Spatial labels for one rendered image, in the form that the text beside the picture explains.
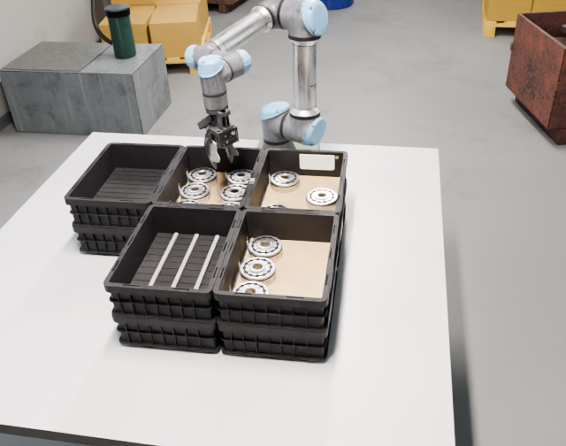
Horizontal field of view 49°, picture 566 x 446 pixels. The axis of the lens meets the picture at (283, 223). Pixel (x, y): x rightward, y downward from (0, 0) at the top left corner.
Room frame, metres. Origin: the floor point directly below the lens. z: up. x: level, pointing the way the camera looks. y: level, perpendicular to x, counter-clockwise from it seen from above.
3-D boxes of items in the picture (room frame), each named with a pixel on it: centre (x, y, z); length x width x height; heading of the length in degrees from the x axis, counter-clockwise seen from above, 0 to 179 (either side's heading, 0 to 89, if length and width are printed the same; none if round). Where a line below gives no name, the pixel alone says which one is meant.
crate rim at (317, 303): (1.37, 0.01, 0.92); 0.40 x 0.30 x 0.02; 170
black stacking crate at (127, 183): (1.87, 0.53, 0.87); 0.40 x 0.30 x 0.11; 170
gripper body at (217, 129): (1.77, 0.18, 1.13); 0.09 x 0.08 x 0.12; 34
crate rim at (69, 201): (1.87, 0.53, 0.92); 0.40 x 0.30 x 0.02; 170
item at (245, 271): (1.39, 0.08, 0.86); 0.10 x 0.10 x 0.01
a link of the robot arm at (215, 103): (1.78, 0.19, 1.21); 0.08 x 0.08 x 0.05
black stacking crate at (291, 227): (1.37, 0.01, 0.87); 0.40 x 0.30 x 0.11; 170
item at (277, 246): (1.49, 0.06, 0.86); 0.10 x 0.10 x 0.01
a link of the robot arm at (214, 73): (1.78, 0.19, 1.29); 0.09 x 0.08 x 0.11; 142
